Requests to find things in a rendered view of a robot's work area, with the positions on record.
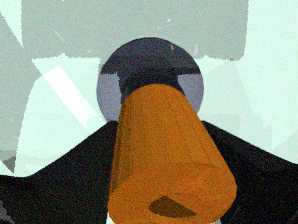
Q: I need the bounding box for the orange knob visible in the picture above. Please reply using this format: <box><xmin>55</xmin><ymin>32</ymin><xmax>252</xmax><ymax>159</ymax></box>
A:
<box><xmin>106</xmin><ymin>84</ymin><xmax>238</xmax><ymax>224</ymax></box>

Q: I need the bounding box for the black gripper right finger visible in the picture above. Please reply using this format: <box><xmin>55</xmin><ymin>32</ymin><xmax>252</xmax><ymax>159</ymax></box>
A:
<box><xmin>201</xmin><ymin>120</ymin><xmax>298</xmax><ymax>224</ymax></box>

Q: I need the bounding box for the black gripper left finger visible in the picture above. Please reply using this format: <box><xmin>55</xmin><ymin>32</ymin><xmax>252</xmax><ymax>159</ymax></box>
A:
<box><xmin>0</xmin><ymin>121</ymin><xmax>118</xmax><ymax>224</ymax></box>

